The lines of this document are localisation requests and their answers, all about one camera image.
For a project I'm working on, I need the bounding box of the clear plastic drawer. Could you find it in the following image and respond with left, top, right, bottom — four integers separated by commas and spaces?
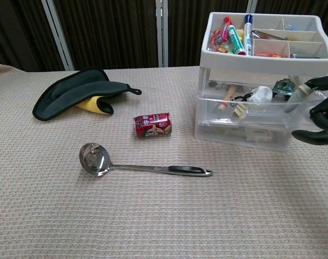
194, 124, 292, 153
195, 80, 320, 128

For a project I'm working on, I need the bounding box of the white plastic drawer organizer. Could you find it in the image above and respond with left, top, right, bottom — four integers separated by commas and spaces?
193, 11, 328, 153

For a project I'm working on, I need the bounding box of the white plastic bag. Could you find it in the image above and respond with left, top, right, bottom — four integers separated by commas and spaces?
249, 85, 273, 105

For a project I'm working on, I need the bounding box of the green circuit board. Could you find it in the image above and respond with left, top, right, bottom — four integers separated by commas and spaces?
271, 78, 296, 98

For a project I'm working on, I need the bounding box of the beige folded card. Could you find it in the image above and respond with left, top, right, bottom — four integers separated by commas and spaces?
232, 104, 248, 119

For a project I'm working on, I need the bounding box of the white marker with blue cap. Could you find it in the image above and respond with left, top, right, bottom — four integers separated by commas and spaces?
243, 13, 254, 56

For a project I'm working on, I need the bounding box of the red drink can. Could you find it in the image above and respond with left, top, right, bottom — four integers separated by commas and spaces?
133, 112, 172, 139

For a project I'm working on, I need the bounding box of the red orange snack packet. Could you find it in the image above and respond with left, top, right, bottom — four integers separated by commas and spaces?
255, 51, 288, 58

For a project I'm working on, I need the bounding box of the yellow black-tipped glove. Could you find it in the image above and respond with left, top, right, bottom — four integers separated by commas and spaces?
77, 97, 115, 115

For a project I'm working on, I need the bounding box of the green marker with red cap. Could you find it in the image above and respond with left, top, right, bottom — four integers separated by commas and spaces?
223, 16, 247, 56

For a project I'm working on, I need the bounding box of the beige woven tablecloth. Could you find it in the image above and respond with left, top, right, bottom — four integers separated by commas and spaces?
0, 63, 328, 259

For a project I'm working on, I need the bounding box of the black oven mitt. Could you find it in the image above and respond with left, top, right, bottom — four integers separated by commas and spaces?
32, 66, 142, 121

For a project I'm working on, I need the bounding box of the wooden-handled tool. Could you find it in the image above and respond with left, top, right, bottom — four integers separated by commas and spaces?
217, 84, 236, 112

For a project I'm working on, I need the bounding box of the steel ladle with black handle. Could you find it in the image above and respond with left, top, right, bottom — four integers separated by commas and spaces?
78, 142, 214, 178

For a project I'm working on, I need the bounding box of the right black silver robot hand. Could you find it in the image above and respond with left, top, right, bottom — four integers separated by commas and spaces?
284, 74, 328, 146

